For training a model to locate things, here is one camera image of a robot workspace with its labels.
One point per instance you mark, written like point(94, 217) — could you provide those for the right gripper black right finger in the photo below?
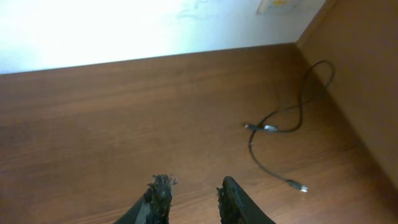
point(237, 207)

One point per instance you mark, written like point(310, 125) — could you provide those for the white wall plate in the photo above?
point(277, 6)

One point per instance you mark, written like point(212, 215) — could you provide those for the wooden side panel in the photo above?
point(360, 38)

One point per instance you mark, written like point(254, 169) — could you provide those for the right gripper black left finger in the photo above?
point(154, 205)

